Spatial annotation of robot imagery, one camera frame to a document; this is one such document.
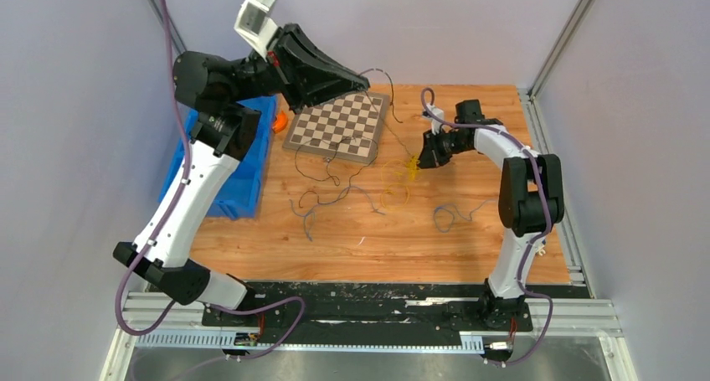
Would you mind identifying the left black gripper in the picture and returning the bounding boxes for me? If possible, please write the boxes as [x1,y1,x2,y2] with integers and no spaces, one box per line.
[225,23,368,116]

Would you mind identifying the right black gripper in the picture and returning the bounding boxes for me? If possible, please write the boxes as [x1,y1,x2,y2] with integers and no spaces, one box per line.
[416,127,471,170]

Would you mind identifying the black cable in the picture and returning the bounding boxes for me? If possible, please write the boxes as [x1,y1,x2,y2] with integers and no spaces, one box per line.
[354,66,414,161]
[294,136,378,210]

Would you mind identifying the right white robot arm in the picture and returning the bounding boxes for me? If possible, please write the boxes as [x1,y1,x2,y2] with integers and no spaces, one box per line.
[418,100,565,329]

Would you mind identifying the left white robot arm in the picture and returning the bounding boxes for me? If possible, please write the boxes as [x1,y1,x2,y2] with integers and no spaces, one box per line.
[113,23,370,326]

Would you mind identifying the orange small object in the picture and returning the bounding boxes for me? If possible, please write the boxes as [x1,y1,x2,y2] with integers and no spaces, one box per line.
[271,111,289,133]

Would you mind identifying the checkerboard calibration board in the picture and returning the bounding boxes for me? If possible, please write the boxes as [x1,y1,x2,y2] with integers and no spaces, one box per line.
[283,92,391,163]

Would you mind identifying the blue plastic bin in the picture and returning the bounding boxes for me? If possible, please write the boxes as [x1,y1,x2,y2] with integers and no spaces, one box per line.
[173,96,278,220]

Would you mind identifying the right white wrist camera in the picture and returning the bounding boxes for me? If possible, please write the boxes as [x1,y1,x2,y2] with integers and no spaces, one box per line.
[424,104,445,135]

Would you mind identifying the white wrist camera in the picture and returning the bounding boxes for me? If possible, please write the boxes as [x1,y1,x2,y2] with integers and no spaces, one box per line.
[424,104,445,135]
[234,0,279,59]

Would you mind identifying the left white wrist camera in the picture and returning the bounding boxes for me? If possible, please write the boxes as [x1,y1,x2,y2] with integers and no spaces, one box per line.
[234,0,279,59]

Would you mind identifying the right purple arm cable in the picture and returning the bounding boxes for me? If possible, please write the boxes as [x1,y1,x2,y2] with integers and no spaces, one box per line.
[419,87,556,367]

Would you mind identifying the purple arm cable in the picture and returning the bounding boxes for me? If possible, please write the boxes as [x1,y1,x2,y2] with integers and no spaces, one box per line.
[419,87,556,367]
[113,0,306,363]

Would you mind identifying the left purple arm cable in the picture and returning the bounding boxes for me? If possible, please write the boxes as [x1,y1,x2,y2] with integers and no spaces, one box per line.
[113,0,306,363]

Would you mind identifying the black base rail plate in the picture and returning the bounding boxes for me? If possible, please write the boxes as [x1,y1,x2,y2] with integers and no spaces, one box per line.
[202,281,511,346]

